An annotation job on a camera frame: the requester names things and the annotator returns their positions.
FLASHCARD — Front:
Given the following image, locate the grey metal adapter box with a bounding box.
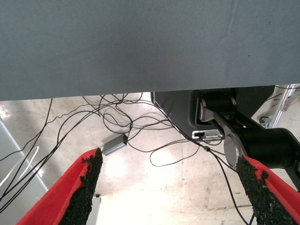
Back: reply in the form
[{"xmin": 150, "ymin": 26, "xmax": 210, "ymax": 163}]
[{"xmin": 103, "ymin": 134, "xmax": 128, "ymax": 157}]

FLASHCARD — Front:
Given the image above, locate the white connector panel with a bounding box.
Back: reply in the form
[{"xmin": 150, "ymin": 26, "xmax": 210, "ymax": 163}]
[{"xmin": 192, "ymin": 130, "xmax": 225, "ymax": 142}]

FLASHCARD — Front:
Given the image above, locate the white cable loop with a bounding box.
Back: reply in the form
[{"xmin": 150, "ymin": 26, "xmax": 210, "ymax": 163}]
[{"xmin": 0, "ymin": 146, "xmax": 40, "ymax": 186}]

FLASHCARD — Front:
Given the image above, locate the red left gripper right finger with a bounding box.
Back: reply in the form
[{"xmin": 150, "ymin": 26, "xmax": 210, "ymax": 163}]
[{"xmin": 235, "ymin": 155, "xmax": 300, "ymax": 225}]

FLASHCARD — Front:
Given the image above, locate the aluminium profile frame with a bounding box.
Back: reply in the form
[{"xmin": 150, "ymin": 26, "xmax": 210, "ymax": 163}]
[{"xmin": 269, "ymin": 83, "xmax": 300, "ymax": 129}]

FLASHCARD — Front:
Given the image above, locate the dark table cloth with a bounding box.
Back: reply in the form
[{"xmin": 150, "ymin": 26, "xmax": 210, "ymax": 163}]
[{"xmin": 0, "ymin": 0, "xmax": 300, "ymax": 102}]

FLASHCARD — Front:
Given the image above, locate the thin black floor cable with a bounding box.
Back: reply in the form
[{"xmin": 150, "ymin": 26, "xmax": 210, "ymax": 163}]
[
  {"xmin": 152, "ymin": 103, "xmax": 256, "ymax": 225},
  {"xmin": 0, "ymin": 98, "xmax": 53, "ymax": 162}
]

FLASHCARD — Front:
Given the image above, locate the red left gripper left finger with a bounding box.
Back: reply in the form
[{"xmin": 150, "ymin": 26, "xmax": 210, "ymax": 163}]
[{"xmin": 16, "ymin": 147, "xmax": 104, "ymax": 225}]

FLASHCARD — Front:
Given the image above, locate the dark grey robot chassis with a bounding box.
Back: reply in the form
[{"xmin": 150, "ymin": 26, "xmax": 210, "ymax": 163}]
[{"xmin": 151, "ymin": 86, "xmax": 275, "ymax": 142}]

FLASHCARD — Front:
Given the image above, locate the white furniture leg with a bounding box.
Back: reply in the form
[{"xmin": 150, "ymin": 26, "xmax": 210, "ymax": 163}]
[{"xmin": 86, "ymin": 194, "xmax": 102, "ymax": 225}]

